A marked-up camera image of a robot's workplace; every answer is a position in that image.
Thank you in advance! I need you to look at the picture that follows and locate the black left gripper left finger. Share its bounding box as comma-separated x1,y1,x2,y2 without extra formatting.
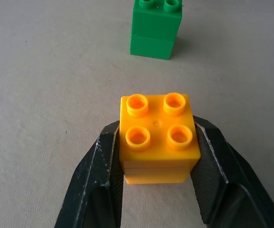
54,120,124,228

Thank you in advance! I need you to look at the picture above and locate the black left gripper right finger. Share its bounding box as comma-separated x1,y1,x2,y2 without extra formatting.
188,114,274,228

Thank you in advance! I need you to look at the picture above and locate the yellow studded building block cube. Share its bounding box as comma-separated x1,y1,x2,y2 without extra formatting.
118,92,202,185

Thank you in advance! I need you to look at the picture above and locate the green studded building block cube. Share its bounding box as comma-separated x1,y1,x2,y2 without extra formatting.
129,0,183,60

